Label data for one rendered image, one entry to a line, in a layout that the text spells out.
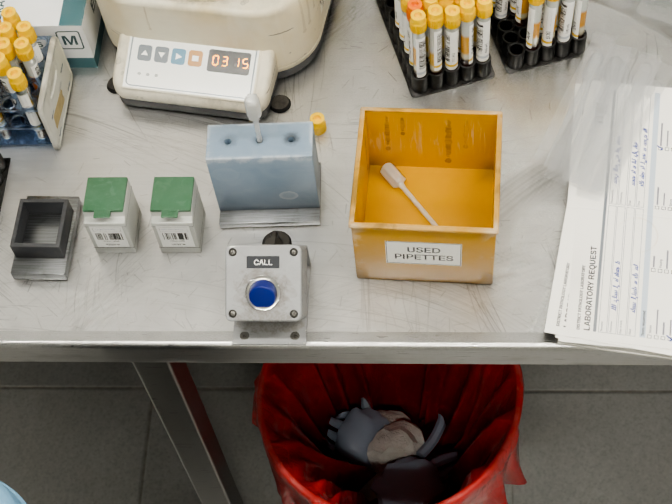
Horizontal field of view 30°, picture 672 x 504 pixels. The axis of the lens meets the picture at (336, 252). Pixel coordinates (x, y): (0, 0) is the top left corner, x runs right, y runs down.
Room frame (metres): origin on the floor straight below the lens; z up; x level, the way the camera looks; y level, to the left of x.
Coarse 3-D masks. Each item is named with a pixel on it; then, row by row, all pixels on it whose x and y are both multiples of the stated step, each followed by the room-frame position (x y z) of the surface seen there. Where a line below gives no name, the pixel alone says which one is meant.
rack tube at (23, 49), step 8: (16, 40) 0.84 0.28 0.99; (24, 40) 0.84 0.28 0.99; (16, 48) 0.83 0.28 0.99; (24, 48) 0.83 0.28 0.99; (32, 48) 0.84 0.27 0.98; (24, 56) 0.83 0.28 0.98; (32, 56) 0.84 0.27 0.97; (24, 64) 0.84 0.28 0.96; (32, 64) 0.84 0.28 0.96; (32, 72) 0.83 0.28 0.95; (40, 72) 0.84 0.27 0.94
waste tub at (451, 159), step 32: (384, 128) 0.71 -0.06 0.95; (416, 128) 0.70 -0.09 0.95; (448, 128) 0.70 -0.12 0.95; (480, 128) 0.69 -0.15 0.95; (384, 160) 0.71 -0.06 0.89; (416, 160) 0.70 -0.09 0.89; (448, 160) 0.70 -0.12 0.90; (480, 160) 0.69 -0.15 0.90; (352, 192) 0.62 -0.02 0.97; (384, 192) 0.68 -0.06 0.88; (416, 192) 0.67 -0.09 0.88; (448, 192) 0.67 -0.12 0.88; (480, 192) 0.66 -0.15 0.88; (352, 224) 0.59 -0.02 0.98; (384, 224) 0.58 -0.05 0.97; (416, 224) 0.64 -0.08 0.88; (448, 224) 0.63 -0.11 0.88; (480, 224) 0.63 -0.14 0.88; (384, 256) 0.58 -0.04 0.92; (416, 256) 0.58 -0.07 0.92; (448, 256) 0.57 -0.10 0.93; (480, 256) 0.56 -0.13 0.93
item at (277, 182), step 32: (224, 128) 0.71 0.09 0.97; (288, 128) 0.70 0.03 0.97; (224, 160) 0.68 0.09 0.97; (256, 160) 0.68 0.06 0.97; (288, 160) 0.67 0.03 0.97; (224, 192) 0.68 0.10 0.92; (256, 192) 0.68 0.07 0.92; (288, 192) 0.67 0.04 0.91; (320, 192) 0.69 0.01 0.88; (224, 224) 0.67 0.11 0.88; (256, 224) 0.66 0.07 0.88; (288, 224) 0.66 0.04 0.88
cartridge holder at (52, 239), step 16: (32, 208) 0.71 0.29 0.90; (48, 208) 0.70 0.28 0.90; (64, 208) 0.69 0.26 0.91; (80, 208) 0.71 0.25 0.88; (16, 224) 0.68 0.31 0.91; (32, 224) 0.69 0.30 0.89; (48, 224) 0.69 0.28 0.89; (64, 224) 0.68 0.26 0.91; (16, 240) 0.67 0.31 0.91; (32, 240) 0.68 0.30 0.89; (48, 240) 0.67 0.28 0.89; (64, 240) 0.66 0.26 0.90; (16, 256) 0.66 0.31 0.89; (32, 256) 0.66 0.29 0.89; (48, 256) 0.65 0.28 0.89; (64, 256) 0.65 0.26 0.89; (16, 272) 0.64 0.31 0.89; (32, 272) 0.64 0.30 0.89; (48, 272) 0.64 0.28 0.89; (64, 272) 0.63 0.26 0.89
